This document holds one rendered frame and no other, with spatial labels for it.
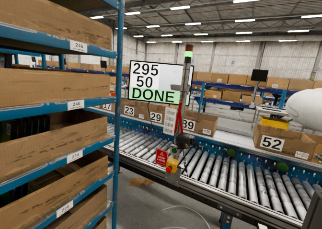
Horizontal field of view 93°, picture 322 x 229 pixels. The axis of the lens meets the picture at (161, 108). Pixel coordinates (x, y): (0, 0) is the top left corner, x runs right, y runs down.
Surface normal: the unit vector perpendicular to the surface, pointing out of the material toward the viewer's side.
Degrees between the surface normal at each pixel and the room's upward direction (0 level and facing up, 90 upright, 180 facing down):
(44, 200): 91
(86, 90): 92
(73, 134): 91
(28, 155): 91
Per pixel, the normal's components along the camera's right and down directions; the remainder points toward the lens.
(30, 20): 0.88, 0.19
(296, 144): -0.44, 0.16
